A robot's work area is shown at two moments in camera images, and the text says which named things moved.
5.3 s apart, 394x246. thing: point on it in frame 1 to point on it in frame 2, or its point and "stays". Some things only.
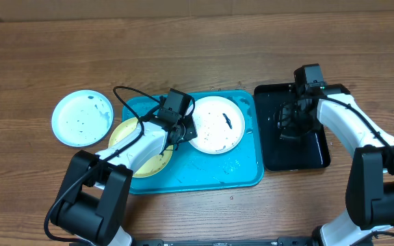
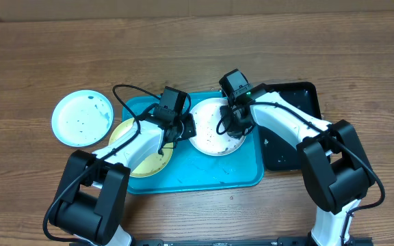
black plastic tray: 280,154 stays
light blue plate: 82,118 stays
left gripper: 191,131 stays
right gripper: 286,121 to 230,128
